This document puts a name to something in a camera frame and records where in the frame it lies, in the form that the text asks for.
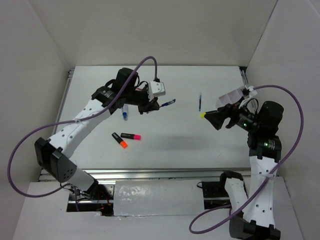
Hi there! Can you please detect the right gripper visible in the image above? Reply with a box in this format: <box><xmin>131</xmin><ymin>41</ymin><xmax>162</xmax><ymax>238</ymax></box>
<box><xmin>204</xmin><ymin>95</ymin><xmax>261</xmax><ymax>131</ymax></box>

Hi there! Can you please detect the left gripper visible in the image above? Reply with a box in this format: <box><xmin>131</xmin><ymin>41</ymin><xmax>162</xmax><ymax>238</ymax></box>
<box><xmin>124</xmin><ymin>85</ymin><xmax>160</xmax><ymax>115</ymax></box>

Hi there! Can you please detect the blue pen with grip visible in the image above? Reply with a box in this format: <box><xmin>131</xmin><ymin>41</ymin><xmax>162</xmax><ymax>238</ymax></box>
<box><xmin>159</xmin><ymin>99</ymin><xmax>176</xmax><ymax>108</ymax></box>

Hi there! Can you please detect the dark blue pen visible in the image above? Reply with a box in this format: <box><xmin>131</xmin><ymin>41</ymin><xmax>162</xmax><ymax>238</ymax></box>
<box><xmin>198</xmin><ymin>91</ymin><xmax>202</xmax><ymax>112</ymax></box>

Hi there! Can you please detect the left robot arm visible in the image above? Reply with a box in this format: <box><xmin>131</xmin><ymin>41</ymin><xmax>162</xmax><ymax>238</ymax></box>
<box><xmin>34</xmin><ymin>67</ymin><xmax>166</xmax><ymax>200</ymax></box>

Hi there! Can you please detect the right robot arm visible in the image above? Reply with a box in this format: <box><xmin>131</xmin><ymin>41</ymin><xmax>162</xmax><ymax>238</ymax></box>
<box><xmin>203</xmin><ymin>101</ymin><xmax>284</xmax><ymax>240</ymax></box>

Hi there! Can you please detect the white divided container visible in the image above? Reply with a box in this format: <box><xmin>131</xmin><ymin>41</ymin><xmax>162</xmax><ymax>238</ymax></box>
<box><xmin>215</xmin><ymin>86</ymin><xmax>246</xmax><ymax>109</ymax></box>

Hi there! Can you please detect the yellow highlighter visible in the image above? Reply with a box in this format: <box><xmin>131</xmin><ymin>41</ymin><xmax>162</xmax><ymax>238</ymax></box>
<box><xmin>200</xmin><ymin>112</ymin><xmax>206</xmax><ymax>119</ymax></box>

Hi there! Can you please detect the pink highlighter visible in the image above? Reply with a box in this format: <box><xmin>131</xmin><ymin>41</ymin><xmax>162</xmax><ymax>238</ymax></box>
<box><xmin>120</xmin><ymin>133</ymin><xmax>141</xmax><ymax>140</ymax></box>

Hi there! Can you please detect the orange highlighter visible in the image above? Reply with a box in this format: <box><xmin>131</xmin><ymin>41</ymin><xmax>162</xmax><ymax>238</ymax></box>
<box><xmin>111</xmin><ymin>132</ymin><xmax>128</xmax><ymax>149</ymax></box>

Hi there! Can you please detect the white cover plate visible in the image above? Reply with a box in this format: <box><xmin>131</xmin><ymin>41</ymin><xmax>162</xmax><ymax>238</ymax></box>
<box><xmin>113</xmin><ymin>180</ymin><xmax>204</xmax><ymax>217</ymax></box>

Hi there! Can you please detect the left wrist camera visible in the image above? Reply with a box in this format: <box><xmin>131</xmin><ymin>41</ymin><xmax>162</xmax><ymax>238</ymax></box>
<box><xmin>148</xmin><ymin>81</ymin><xmax>166</xmax><ymax>100</ymax></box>

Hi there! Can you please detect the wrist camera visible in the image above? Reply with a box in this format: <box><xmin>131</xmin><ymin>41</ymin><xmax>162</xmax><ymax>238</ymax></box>
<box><xmin>148</xmin><ymin>81</ymin><xmax>166</xmax><ymax>100</ymax></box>
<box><xmin>240</xmin><ymin>85</ymin><xmax>258</xmax><ymax>99</ymax></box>

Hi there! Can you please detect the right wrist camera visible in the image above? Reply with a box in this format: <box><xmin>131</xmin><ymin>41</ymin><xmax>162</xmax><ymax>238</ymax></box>
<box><xmin>240</xmin><ymin>85</ymin><xmax>258</xmax><ymax>99</ymax></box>

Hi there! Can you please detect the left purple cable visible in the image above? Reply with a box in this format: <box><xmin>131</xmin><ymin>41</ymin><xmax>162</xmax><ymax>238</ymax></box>
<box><xmin>6</xmin><ymin>56</ymin><xmax>158</xmax><ymax>212</ymax></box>

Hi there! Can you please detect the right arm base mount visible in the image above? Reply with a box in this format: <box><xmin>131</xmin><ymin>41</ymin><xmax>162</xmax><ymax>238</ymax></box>
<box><xmin>196</xmin><ymin>181</ymin><xmax>230</xmax><ymax>210</ymax></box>

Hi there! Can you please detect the aluminium frame rail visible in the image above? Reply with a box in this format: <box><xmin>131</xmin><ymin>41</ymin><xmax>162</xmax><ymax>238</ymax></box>
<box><xmin>38</xmin><ymin>167</ymin><xmax>273</xmax><ymax>181</ymax></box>

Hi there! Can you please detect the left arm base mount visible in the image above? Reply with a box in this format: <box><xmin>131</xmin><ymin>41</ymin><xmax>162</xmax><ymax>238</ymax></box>
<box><xmin>66</xmin><ymin>184</ymin><xmax>115</xmax><ymax>217</ymax></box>

